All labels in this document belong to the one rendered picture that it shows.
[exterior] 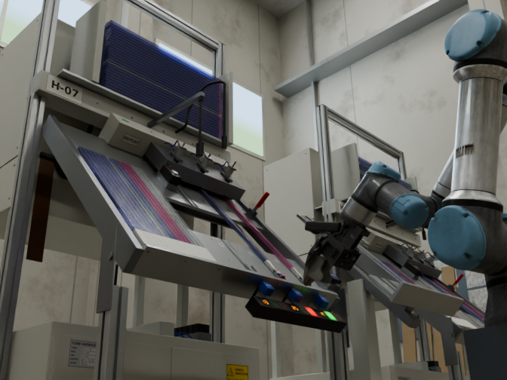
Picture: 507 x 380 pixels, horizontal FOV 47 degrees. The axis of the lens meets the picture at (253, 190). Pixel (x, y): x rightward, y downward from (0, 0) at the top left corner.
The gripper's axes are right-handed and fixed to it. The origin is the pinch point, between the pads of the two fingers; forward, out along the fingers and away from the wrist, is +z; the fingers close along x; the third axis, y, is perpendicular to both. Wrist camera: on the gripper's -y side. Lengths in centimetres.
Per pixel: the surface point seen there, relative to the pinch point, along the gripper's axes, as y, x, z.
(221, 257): -11.0, -19.0, 5.3
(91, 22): -103, -39, -22
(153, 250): -2.2, -45.0, 3.7
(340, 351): 7.2, 21.3, 15.1
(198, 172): -56, -5, 0
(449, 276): -164, 381, 36
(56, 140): -60, -49, 7
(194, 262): -2.2, -33.6, 4.1
